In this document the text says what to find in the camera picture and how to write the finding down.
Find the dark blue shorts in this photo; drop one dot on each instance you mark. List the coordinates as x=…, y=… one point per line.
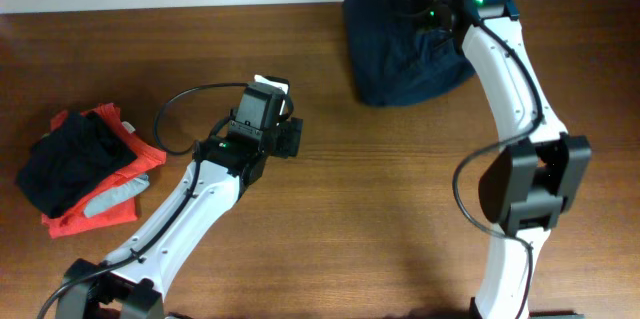
x=399, y=56

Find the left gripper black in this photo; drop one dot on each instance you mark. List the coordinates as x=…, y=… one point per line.
x=288, y=136

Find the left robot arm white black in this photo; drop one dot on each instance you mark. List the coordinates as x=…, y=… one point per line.
x=133, y=280

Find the red folded garment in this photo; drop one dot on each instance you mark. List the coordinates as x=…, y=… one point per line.
x=109, y=198

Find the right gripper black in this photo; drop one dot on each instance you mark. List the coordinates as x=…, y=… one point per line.
x=425, y=25

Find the black folded garment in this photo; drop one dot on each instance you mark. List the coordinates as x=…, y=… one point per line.
x=61, y=164

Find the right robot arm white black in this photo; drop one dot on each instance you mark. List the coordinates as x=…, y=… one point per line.
x=536, y=175

